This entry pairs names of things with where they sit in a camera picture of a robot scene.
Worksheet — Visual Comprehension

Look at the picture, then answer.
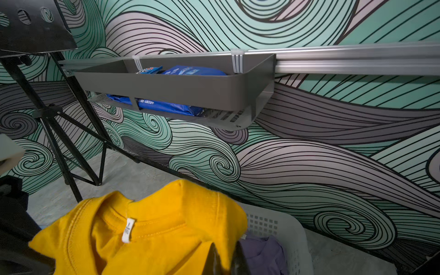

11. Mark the black perforated music stand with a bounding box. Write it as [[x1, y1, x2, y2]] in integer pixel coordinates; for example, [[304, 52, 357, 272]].
[[0, 0, 142, 204]]

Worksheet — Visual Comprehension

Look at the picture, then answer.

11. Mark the purple t-shirt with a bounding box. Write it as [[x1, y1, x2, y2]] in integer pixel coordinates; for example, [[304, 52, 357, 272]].
[[240, 234, 288, 275]]

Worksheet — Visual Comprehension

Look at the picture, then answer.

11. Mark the white plastic basket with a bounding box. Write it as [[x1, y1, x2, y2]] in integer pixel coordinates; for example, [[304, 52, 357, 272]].
[[239, 202, 314, 275]]

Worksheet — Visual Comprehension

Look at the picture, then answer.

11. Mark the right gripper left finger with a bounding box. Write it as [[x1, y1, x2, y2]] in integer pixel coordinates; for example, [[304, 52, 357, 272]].
[[210, 243, 222, 275]]

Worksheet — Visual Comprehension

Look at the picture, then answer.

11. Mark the aluminium wall rail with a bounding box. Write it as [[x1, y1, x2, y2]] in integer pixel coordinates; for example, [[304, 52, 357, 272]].
[[56, 42, 440, 77]]

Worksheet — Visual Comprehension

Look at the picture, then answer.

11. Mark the blue snack packet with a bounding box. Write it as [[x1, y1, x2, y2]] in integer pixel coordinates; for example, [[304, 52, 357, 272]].
[[106, 65, 228, 117]]

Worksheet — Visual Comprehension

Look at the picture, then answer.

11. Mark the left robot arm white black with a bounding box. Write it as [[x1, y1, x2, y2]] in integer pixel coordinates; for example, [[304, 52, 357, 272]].
[[1, 134, 55, 275]]

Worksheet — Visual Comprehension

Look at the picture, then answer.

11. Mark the dark metal wall shelf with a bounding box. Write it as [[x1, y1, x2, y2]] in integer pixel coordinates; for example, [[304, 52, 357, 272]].
[[74, 58, 275, 131]]

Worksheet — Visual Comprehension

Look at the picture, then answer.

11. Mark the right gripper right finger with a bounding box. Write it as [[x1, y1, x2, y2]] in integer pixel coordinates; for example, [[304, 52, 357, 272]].
[[230, 241, 251, 275]]

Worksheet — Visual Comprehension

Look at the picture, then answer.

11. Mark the m&m candy packet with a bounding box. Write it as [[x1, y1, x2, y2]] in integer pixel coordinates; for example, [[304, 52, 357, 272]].
[[137, 66, 163, 74]]

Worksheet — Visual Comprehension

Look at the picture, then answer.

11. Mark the yellow t-shirt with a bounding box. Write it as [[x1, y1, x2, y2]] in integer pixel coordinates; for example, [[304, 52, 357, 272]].
[[29, 179, 248, 275]]

